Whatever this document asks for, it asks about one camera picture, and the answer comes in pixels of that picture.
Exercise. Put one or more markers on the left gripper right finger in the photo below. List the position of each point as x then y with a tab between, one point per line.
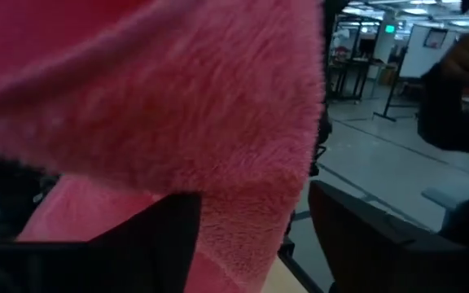
381	260

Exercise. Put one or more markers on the person's hand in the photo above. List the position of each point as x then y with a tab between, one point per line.
468	53

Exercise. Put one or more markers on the person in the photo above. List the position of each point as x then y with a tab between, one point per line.
454	122

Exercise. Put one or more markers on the green exit sign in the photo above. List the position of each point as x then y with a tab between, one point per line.
389	29

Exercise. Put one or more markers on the black pole stand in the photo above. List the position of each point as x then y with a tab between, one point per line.
385	116

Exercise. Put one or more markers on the pink microfiber towel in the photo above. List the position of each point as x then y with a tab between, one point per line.
157	101

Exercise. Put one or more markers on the white partition board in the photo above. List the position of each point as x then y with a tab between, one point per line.
415	61

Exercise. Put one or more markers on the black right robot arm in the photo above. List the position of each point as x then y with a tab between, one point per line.
325	128

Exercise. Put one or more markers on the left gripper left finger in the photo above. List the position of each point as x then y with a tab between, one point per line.
96	268

